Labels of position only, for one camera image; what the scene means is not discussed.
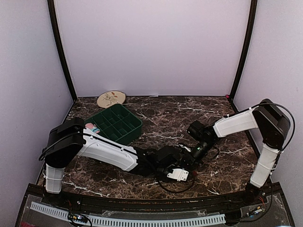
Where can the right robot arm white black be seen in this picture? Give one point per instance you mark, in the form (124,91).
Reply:
(274,123)

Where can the small green circuit board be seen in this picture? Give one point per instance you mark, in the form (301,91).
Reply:
(77,218)

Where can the green plastic divider tray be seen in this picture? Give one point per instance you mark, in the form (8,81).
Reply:
(118,124)

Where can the black front table rail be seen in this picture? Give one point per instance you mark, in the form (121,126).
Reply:
(93,204)

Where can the round embroidered plate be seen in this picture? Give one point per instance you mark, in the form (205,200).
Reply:
(111,98)

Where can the black frame post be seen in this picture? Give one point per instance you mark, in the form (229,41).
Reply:
(245,48)
(60,50)

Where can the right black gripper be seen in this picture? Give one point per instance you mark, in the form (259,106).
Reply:
(190,159)

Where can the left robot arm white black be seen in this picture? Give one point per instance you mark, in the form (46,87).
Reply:
(72,138)

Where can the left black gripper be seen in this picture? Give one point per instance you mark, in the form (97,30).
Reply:
(176,167)

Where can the pink sock with green patches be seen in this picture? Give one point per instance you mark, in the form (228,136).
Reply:
(92,127)

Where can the black left frame post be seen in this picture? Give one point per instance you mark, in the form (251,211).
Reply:
(60,50)

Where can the black right frame post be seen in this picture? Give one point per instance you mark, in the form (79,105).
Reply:
(245,48)

